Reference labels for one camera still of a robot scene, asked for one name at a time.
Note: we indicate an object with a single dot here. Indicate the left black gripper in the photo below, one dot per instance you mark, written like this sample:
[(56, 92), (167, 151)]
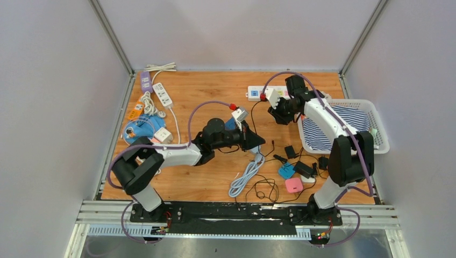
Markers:
[(248, 138)]

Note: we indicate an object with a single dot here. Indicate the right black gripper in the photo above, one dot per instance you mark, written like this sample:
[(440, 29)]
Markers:
[(276, 113)]

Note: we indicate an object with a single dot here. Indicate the light blue power strip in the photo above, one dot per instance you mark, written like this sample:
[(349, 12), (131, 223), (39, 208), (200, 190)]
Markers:
[(256, 151)]

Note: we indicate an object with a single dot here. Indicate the dark blue cube adapter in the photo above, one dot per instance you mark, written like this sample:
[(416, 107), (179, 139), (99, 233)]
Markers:
[(230, 124)]

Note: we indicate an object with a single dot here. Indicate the white power strip blue USB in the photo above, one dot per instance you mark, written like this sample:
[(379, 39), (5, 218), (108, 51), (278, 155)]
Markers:
[(254, 91)]

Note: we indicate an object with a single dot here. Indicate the black charger with cable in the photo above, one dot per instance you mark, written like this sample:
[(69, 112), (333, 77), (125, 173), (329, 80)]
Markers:
[(252, 187)]

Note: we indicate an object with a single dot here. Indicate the white cube adapter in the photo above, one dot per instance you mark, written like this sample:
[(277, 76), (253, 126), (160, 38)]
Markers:
[(163, 136)]

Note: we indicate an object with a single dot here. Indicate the black TP-Link charger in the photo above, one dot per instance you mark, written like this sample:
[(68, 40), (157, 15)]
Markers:
[(290, 154)]

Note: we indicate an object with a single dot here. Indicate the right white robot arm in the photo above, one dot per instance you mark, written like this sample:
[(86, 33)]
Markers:
[(351, 160)]

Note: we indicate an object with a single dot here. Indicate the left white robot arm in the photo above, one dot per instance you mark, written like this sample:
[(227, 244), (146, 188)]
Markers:
[(136, 166)]

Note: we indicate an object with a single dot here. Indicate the striped blue white cloth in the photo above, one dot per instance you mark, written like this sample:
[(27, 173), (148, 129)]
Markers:
[(315, 138)]

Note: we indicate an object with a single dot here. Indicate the small blue charger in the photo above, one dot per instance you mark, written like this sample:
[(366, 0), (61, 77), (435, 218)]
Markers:
[(286, 171)]

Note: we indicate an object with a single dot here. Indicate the pink square charger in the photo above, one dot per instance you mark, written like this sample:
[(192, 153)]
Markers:
[(294, 185)]

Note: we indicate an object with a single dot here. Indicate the white square charger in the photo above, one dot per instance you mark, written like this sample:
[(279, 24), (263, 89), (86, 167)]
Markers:
[(306, 180)]

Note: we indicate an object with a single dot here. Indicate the white plastic basket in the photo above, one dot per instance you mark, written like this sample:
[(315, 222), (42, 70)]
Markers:
[(377, 130)]

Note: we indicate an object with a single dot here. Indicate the orange power strip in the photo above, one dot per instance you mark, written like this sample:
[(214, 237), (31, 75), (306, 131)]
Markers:
[(137, 110)]

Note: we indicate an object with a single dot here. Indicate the purple power strip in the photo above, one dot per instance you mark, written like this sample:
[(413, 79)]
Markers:
[(145, 82)]

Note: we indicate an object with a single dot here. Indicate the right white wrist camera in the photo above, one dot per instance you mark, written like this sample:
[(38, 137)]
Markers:
[(273, 97)]

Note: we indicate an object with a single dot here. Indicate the white power strip with cord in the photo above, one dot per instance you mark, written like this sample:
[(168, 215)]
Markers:
[(163, 96)]

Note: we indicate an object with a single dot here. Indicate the black mounting rail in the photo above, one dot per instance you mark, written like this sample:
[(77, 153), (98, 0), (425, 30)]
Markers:
[(234, 218)]

